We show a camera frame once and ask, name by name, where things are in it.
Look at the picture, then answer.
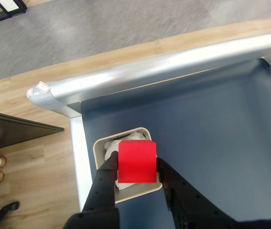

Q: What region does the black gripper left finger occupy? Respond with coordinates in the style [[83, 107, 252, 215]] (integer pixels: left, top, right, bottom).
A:
[[65, 150, 121, 229]]

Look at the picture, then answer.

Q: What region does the dark brown cabinet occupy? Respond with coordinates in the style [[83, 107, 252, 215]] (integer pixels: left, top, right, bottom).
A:
[[0, 108, 64, 153]]

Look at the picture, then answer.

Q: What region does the silver table frame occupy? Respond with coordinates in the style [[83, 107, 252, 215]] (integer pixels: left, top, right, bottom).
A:
[[26, 30, 271, 212]]

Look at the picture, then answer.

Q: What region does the beige rectangular box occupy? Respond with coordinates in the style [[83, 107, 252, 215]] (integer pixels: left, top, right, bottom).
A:
[[92, 127, 162, 205]]

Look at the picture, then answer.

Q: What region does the white crumpled paper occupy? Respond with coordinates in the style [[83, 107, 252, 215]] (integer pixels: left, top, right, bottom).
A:
[[104, 132, 148, 191]]

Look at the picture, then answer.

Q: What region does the grey blue table mat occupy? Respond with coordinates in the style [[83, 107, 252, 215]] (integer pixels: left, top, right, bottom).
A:
[[80, 56, 271, 229]]

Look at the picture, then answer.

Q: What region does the red cube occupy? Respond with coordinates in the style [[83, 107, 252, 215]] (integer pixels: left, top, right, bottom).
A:
[[118, 140, 157, 184]]

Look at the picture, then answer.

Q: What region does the black chair leg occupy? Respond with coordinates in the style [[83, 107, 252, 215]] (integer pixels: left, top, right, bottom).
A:
[[0, 201, 20, 229]]

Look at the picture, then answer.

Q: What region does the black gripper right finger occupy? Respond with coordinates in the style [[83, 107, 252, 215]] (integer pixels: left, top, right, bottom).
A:
[[156, 156, 240, 229]]

